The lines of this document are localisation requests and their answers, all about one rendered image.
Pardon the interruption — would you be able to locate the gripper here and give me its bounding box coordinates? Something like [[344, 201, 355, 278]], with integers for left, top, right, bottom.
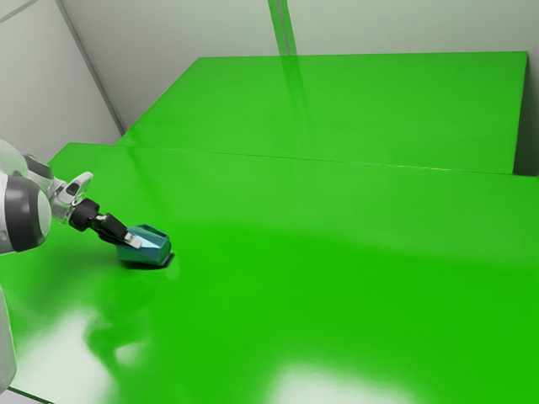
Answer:
[[68, 198, 143, 249]]

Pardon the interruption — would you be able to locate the teal faceted mug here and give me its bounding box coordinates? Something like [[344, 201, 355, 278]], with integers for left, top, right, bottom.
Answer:
[[115, 224, 172, 268]]

